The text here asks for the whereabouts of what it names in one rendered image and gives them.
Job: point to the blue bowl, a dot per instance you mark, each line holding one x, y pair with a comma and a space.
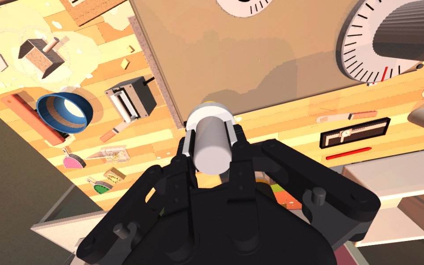
50, 114

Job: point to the black tray with caliper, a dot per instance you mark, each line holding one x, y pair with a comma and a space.
363, 138

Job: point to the grey knurled knob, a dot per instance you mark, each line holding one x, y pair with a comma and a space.
407, 33

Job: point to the yellow cube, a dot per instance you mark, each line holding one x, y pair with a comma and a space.
131, 48
125, 63

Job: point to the white cylindrical stone cast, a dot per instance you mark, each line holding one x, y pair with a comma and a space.
212, 143

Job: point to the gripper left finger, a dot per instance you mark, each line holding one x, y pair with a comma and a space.
138, 206

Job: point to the brown block with peg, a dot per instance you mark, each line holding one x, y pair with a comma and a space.
41, 55

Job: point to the white tick-marked dial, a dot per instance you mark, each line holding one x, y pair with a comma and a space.
359, 51
241, 7

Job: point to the orange block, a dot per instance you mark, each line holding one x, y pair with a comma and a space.
285, 200

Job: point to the red pencil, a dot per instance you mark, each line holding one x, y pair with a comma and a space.
348, 153

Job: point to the white shelf unit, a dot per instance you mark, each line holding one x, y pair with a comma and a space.
399, 176

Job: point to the orange flat bar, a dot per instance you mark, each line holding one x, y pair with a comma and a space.
24, 114

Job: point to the cork board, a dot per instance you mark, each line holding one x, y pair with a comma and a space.
90, 9

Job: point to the green fan-shaped tool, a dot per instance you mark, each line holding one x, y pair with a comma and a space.
101, 187

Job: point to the clear plastic bag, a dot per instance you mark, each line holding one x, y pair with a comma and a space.
112, 154

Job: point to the small tan box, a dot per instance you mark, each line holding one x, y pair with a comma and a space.
114, 175

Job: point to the pink fan-shaped tool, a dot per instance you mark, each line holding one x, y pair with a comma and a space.
73, 162

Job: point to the grey box with white roller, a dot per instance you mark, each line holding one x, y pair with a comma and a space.
134, 95

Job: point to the white cabinet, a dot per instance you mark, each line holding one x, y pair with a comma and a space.
68, 228

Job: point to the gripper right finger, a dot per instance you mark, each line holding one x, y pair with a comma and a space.
307, 173

